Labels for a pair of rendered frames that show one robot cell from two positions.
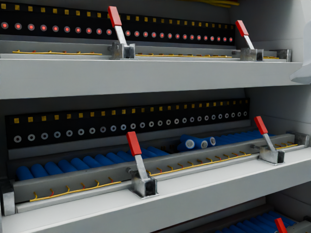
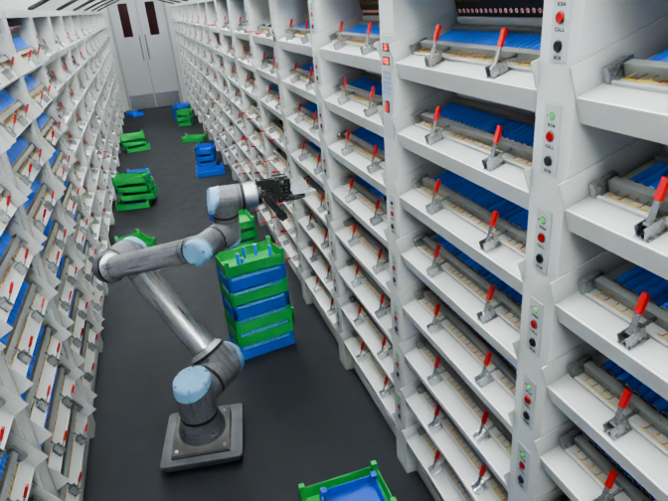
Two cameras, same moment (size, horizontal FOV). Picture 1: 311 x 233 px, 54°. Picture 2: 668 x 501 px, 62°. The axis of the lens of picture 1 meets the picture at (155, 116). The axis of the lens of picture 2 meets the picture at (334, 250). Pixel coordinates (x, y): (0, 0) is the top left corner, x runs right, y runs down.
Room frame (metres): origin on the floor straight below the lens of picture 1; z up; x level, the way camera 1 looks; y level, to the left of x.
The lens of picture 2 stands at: (0.89, -1.99, 1.67)
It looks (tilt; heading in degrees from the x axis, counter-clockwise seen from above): 25 degrees down; 105
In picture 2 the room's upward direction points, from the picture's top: 5 degrees counter-clockwise
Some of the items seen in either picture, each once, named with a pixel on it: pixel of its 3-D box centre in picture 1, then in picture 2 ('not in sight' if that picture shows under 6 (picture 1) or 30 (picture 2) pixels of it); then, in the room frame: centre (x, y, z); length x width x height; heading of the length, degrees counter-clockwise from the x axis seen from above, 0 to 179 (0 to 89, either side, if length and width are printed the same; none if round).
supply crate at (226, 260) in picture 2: not in sight; (249, 255); (-0.18, 0.35, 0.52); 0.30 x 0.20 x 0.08; 40
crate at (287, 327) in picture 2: not in sight; (259, 323); (-0.18, 0.35, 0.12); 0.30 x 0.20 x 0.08; 40
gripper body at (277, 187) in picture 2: not in sight; (273, 189); (0.22, -0.24, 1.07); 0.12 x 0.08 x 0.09; 31
